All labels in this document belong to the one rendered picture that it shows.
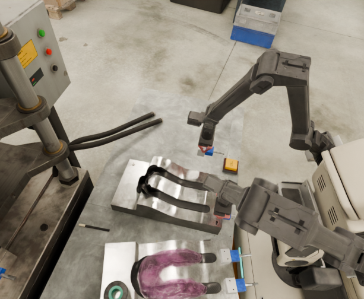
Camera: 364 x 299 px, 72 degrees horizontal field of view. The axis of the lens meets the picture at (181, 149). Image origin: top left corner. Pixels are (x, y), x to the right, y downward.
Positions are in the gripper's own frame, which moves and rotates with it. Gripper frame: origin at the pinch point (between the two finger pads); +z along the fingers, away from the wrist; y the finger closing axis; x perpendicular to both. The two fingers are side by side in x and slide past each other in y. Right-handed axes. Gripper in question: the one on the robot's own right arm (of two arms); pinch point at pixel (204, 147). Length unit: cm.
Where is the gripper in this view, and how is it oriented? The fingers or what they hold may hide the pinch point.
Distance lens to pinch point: 125.6
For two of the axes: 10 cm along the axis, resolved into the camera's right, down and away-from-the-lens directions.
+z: -0.7, 6.1, 7.9
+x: 9.8, 2.0, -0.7
